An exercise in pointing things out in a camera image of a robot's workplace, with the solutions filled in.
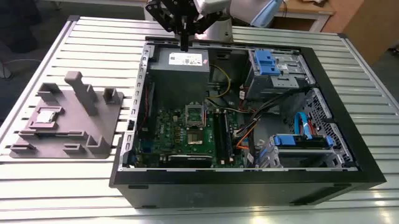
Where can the black RAM slot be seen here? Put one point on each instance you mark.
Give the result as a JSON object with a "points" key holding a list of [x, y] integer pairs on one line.
{"points": [[229, 140], [219, 140]]}

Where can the white label sticker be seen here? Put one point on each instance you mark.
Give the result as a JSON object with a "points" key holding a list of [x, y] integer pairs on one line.
{"points": [[183, 59]]}

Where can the green motherboard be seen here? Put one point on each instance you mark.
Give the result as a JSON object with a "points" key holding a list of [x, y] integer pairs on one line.
{"points": [[169, 140]]}

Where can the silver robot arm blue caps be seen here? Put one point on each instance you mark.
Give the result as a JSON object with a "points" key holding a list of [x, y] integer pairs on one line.
{"points": [[218, 30]]}

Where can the grey plastic parts rack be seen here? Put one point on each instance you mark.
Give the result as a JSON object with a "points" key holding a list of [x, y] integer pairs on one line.
{"points": [[71, 130]]}

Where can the blue plastic drive carrier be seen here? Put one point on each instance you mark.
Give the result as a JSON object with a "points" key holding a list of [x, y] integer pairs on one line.
{"points": [[265, 63]]}

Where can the silver square CPU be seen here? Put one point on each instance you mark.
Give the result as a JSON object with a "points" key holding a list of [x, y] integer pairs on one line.
{"points": [[46, 116]]}

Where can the silver disk bay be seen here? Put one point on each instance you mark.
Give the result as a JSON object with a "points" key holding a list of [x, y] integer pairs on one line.
{"points": [[307, 151]]}

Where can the wooden desk white legs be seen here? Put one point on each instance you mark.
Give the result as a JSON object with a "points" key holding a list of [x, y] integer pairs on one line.
{"points": [[306, 8]]}

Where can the wooden cabinet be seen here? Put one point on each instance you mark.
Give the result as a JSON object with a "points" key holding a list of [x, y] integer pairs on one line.
{"points": [[368, 28]]}

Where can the black disk in blue carrier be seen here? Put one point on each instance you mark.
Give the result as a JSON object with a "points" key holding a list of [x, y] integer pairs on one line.
{"points": [[285, 140]]}

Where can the black graphics card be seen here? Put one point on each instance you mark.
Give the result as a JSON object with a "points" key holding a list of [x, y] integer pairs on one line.
{"points": [[187, 161]]}

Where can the silver drive cage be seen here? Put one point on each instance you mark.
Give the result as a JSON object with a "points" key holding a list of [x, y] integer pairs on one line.
{"points": [[283, 81]]}

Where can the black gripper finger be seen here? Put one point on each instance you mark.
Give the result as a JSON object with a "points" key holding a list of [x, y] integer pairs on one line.
{"points": [[206, 24], [159, 14]]}

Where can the CPU socket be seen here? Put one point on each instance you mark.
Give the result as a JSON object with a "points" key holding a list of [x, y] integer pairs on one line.
{"points": [[195, 137]]}

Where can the black office chair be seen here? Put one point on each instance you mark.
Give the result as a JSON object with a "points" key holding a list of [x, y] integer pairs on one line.
{"points": [[19, 35]]}

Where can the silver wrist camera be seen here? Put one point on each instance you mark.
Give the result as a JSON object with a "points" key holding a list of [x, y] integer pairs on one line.
{"points": [[211, 7]]}

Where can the black PC case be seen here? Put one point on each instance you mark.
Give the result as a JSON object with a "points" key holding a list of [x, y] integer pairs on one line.
{"points": [[218, 191]]}

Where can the grey power supply box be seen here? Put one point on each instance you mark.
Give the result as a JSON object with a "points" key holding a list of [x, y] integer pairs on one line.
{"points": [[178, 86]]}

